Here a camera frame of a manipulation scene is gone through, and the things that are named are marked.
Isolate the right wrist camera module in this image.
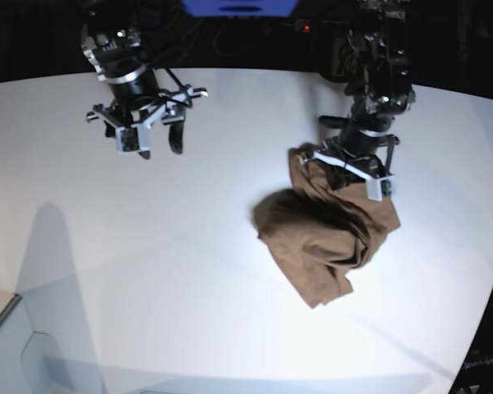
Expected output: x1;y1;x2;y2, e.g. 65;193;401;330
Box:
115;126;150;154

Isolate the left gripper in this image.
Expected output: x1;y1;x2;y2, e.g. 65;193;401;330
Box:
299;135;399;185

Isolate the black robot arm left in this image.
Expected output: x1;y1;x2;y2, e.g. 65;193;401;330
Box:
305;1;416;194

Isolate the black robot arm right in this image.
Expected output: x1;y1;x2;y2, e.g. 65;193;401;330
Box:
81;1;208;160

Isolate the blue plastic bin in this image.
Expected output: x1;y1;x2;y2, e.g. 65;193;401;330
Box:
182;0;299;17

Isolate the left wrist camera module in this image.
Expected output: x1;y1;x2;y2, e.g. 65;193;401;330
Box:
365;175;396;202

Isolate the black power strip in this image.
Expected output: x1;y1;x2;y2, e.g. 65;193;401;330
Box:
293;19;337;34

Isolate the brown t-shirt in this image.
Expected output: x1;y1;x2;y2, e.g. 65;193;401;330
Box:
252;145;400;309

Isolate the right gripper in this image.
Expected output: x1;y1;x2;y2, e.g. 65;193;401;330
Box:
85;86;209;160

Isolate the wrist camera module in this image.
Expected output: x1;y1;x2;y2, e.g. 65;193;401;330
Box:
115;126;150;154
365;175;396;202

